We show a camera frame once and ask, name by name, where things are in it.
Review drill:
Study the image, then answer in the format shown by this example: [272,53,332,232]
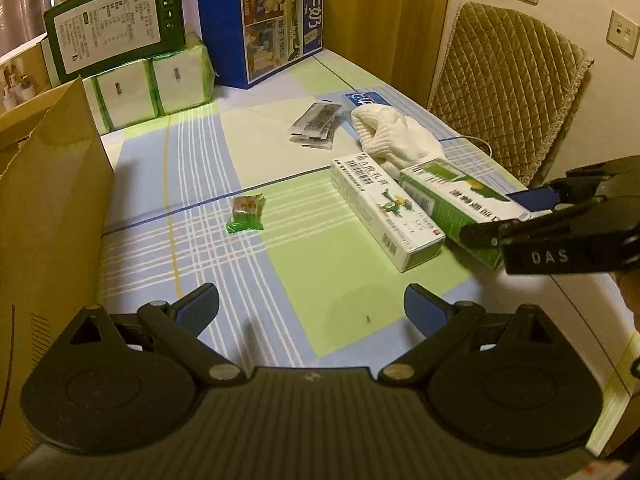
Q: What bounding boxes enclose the green white medicine spray box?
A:
[398,158,532,270]

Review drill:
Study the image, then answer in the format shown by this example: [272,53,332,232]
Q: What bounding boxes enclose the white ointment box green figure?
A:
[330,153,446,272]

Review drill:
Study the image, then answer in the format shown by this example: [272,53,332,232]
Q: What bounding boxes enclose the green wrapped candy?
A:
[226,194,266,233]

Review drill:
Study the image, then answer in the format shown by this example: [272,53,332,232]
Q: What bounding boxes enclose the plaid bed sheet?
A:
[98,50,639,454]

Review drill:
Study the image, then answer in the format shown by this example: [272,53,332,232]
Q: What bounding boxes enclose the white knitted glove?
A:
[350,104,446,179]

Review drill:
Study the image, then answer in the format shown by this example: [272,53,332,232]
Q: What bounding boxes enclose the brown cardboard box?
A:
[1,79,114,470]

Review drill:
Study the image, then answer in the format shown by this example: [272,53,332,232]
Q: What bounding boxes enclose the silver sachet packets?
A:
[288,101,342,150]

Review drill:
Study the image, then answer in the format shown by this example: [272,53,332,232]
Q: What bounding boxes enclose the green white tissue pack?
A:
[151,32,215,115]
[82,58,158,134]

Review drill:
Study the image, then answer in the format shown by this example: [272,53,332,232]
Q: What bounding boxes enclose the blue flat pack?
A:
[343,91,390,110]

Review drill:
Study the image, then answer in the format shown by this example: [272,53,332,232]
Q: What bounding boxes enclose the wooden wardrobe panel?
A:
[323,0,448,105]

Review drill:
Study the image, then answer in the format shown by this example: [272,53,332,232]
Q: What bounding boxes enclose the white box with picture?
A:
[0,34,60,113]

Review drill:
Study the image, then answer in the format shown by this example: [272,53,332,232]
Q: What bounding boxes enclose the dark green printed box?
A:
[43,0,186,84]

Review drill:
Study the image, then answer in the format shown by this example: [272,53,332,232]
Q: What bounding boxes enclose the blue milk carton box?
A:
[198,0,324,89]

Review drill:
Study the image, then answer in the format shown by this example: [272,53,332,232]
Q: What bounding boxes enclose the white cable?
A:
[439,134,494,157]

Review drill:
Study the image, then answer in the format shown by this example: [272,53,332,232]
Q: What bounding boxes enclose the single wall socket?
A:
[606,10,639,58]

